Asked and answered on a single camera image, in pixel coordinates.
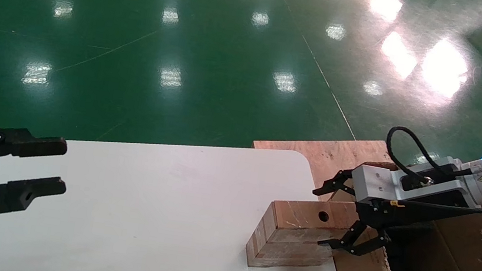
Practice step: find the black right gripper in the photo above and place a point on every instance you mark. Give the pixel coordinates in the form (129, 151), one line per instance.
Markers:
(377, 215)

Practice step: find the plywood pallet board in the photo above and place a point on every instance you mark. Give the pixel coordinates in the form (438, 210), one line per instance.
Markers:
(338, 152)

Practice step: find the small wood-pattern box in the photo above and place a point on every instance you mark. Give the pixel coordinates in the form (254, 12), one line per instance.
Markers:
(287, 238)

